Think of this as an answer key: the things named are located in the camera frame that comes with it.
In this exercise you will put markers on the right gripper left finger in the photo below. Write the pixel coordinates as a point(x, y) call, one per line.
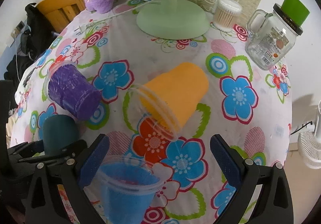
point(44, 204)

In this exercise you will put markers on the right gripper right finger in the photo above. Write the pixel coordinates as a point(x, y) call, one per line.
point(274, 204)

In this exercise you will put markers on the dark teal cup yellow rim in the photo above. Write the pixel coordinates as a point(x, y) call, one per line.
point(59, 131)

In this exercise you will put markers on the blue plastic cup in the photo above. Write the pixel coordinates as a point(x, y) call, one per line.
point(127, 187)

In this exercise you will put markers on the purple plastic cup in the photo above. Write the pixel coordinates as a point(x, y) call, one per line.
point(66, 86)

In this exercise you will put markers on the orange plastic cup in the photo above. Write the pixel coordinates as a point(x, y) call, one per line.
point(170, 99)

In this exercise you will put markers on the white floor fan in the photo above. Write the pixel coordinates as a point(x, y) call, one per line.
point(309, 144)

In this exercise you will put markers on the black clothing pile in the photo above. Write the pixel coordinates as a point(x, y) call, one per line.
point(34, 40)

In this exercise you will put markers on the floral tablecloth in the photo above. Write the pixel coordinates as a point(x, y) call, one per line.
point(249, 107)

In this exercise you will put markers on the wooden chair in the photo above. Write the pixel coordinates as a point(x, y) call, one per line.
point(60, 13)

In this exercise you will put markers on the glass mason jar green lid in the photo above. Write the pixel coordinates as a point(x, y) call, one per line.
point(272, 35)

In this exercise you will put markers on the cotton swab container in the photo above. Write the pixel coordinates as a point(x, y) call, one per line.
point(226, 14)

